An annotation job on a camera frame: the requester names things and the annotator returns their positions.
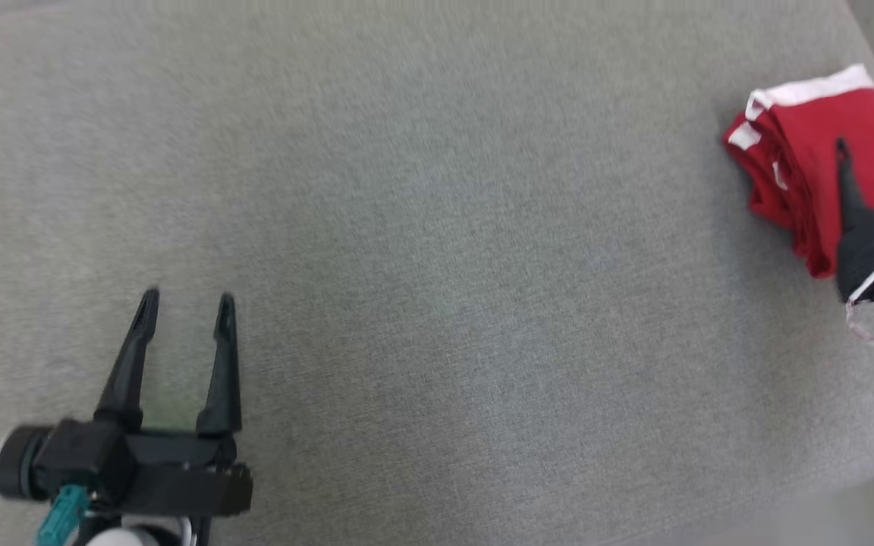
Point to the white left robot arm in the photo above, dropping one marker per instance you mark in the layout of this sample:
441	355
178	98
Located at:
122	537

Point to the red shorts with white stripe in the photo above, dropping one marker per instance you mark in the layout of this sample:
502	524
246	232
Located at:
801	152

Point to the grey fabric sofa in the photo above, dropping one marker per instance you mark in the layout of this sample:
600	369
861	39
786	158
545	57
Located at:
437	265

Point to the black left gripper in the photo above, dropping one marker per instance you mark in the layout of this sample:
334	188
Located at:
156	470

